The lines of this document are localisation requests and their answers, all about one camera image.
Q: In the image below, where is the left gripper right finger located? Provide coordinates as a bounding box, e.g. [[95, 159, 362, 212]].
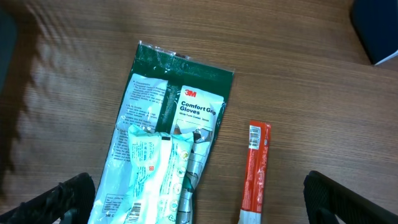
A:
[[303, 170, 397, 224]]

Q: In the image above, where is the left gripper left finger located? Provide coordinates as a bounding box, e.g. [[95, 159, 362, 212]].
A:
[[1, 172, 95, 224]]

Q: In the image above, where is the mint green wipes packet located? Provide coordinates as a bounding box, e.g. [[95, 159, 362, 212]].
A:
[[111, 124, 194, 224]]

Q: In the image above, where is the red stick packet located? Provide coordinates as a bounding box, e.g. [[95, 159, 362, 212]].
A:
[[238, 120, 272, 224]]

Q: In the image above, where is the white barcode scanner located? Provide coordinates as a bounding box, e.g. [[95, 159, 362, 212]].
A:
[[350, 0, 397, 65]]

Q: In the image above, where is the grey plastic mesh basket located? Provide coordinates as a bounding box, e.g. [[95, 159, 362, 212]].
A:
[[0, 8, 17, 90]]

